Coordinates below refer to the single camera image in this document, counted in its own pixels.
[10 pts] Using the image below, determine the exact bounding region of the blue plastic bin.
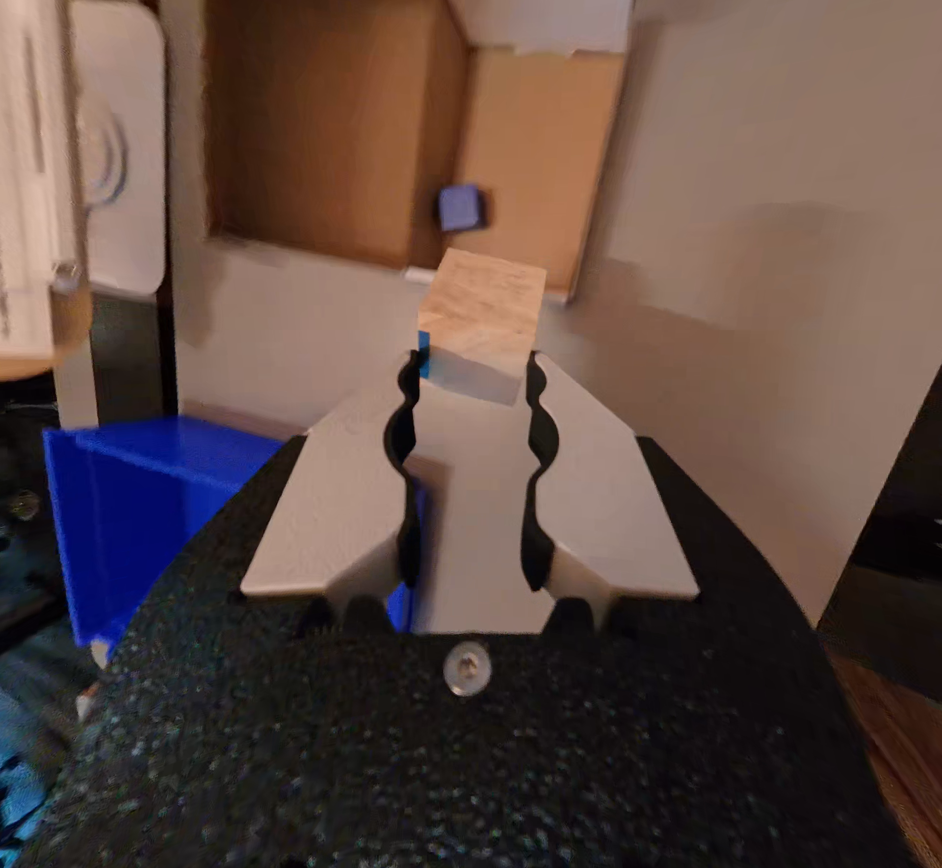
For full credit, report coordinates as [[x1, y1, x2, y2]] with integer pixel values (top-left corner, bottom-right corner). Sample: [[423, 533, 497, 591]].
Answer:
[[42, 415, 435, 648]]

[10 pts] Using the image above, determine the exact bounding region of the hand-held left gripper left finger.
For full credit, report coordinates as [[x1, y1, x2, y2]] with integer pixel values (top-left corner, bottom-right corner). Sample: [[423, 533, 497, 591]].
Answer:
[[240, 351, 422, 613]]

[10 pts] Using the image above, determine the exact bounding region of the grey desk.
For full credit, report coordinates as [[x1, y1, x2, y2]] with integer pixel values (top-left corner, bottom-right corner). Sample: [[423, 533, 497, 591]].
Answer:
[[158, 0, 942, 626]]

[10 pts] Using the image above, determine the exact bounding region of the blue cube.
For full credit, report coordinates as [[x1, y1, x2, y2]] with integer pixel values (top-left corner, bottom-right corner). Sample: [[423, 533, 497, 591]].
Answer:
[[436, 184, 487, 232]]

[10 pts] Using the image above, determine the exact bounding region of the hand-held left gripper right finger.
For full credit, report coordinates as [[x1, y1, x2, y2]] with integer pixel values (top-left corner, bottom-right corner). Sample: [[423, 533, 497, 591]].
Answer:
[[521, 352, 700, 624]]

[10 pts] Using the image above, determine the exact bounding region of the white cardboard mailer box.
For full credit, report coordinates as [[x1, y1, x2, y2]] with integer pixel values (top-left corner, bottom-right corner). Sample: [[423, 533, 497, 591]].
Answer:
[[199, 0, 645, 303]]

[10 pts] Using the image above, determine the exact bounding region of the printed instruction sheet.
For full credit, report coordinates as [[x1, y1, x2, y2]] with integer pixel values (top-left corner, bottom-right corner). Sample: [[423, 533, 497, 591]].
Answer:
[[0, 0, 78, 357]]

